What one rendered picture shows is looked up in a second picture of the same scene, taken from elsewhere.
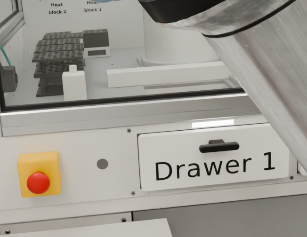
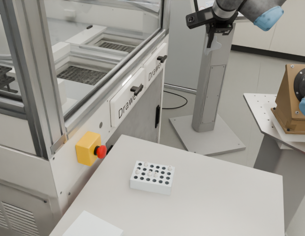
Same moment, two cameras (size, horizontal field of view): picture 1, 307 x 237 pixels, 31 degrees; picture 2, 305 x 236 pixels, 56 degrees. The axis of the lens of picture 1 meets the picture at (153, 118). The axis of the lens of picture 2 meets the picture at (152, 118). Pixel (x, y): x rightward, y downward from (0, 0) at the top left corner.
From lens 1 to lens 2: 91 cm
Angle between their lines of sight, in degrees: 61
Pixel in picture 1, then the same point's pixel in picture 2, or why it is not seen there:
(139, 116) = (110, 91)
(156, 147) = (118, 103)
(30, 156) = (86, 142)
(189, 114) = (122, 79)
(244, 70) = not seen: outside the picture
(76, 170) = not seen: hidden behind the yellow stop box
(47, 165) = (98, 140)
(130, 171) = (108, 121)
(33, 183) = (103, 153)
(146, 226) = (123, 142)
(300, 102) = not seen: outside the picture
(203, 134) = (128, 86)
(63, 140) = (89, 123)
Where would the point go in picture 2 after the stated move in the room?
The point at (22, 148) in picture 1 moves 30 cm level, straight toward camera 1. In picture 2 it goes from (75, 140) to (182, 158)
